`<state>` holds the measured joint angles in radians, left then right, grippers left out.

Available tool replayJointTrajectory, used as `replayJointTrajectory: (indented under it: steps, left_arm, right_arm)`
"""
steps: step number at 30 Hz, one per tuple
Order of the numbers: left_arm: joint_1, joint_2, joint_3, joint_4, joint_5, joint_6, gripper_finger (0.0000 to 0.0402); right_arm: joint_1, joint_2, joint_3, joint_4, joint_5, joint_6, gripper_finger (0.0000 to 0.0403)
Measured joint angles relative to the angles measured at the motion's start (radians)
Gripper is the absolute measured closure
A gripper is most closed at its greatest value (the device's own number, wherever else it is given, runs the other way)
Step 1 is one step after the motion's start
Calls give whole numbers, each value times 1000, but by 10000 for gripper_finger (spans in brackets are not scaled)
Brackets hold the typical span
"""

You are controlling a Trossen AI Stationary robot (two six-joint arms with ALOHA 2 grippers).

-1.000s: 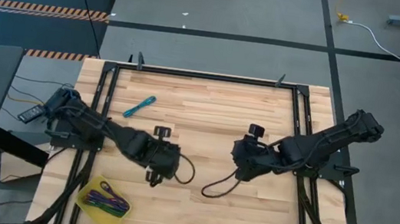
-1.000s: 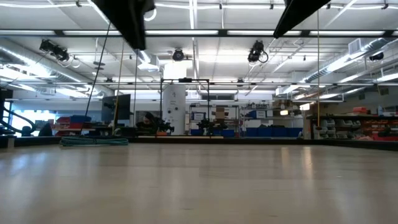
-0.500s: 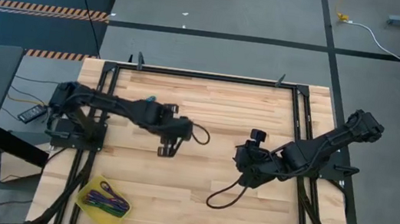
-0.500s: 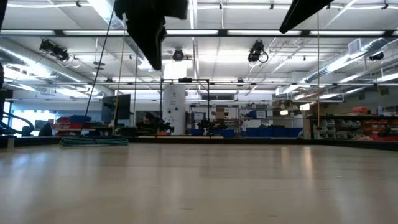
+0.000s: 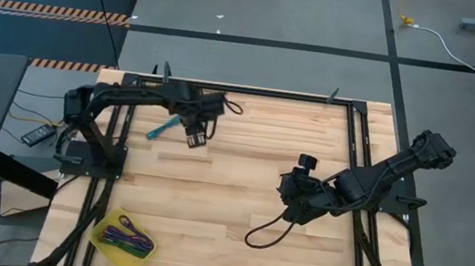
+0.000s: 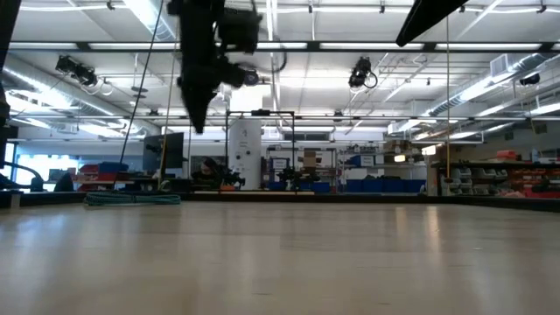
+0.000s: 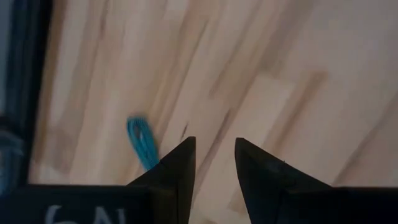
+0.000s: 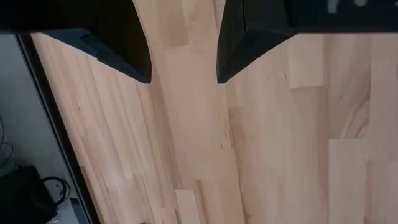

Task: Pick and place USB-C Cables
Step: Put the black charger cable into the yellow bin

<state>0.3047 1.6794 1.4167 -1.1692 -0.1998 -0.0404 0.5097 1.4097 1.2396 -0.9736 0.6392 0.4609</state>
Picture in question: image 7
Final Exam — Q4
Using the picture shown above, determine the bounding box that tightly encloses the black metal table frame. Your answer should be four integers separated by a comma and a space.
0, 0, 53, 187

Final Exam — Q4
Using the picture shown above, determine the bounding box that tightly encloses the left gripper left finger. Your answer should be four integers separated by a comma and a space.
127, 136, 197, 224

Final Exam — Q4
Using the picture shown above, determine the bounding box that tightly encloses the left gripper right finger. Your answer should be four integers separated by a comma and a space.
234, 137, 333, 224

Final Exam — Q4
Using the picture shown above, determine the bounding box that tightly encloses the teal braided USB-C cable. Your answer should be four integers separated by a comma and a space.
126, 115, 161, 172

